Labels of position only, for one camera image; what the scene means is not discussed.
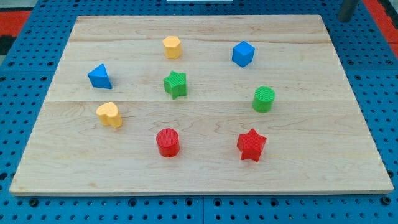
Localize red star block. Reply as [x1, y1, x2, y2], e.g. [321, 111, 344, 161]
[237, 129, 267, 162]

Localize red cylinder block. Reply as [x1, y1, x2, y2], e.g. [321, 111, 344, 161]
[156, 128, 180, 157]

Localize grey cylindrical pointer stick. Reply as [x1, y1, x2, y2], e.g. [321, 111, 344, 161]
[336, 0, 359, 22]

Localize green cylinder block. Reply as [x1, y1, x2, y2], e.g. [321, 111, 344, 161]
[252, 86, 275, 113]

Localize green star block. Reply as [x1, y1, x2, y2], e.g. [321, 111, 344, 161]
[164, 70, 187, 100]

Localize yellow hexagon block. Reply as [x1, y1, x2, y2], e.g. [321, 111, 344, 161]
[162, 35, 182, 59]

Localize blue triangle block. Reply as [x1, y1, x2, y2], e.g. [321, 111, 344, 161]
[88, 64, 113, 89]

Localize yellow heart block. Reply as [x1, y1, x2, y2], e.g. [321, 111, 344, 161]
[96, 102, 123, 128]

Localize wooden board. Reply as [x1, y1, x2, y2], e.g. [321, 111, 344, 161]
[10, 15, 394, 196]

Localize blue cube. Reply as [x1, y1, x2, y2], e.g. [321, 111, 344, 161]
[231, 41, 255, 67]

